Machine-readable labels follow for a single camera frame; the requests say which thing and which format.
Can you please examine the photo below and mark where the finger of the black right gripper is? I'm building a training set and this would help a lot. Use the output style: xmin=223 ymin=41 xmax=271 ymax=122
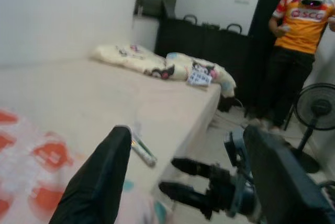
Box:
xmin=159 ymin=181 xmax=210 ymax=209
xmin=171 ymin=158 xmax=213 ymax=178

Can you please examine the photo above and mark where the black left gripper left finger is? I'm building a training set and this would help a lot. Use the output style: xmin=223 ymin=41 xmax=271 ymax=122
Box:
xmin=49 ymin=125 xmax=133 ymax=224

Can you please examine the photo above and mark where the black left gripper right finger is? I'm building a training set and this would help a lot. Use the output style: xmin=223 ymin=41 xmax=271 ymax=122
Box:
xmin=243 ymin=126 xmax=335 ymax=224

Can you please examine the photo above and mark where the pink spotted pillow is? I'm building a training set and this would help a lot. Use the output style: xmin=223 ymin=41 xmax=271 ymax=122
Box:
xmin=0 ymin=107 xmax=173 ymax=224

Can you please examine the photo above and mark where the black standing fan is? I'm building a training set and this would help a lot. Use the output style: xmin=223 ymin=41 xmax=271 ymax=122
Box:
xmin=285 ymin=82 xmax=335 ymax=174

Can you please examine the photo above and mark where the beige sheeted bed mattress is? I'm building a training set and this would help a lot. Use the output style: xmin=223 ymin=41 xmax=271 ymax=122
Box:
xmin=0 ymin=58 xmax=222 ymax=191

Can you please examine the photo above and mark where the cream cartoon print blanket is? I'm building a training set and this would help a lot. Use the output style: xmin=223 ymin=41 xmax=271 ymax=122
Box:
xmin=90 ymin=43 xmax=238 ymax=98

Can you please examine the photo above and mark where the black low storage cabinet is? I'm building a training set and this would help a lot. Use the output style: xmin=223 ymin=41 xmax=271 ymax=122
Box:
xmin=154 ymin=14 xmax=262 ymax=115

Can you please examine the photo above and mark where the person in orange shirt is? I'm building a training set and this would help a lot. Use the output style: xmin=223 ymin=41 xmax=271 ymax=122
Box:
xmin=258 ymin=0 xmax=335 ymax=130

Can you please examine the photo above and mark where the white VR headset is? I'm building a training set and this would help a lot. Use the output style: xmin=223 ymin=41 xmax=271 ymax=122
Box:
xmin=300 ymin=0 xmax=328 ymax=8

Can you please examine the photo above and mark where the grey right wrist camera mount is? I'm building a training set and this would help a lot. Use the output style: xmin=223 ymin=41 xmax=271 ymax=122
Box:
xmin=224 ymin=127 xmax=249 ymax=167

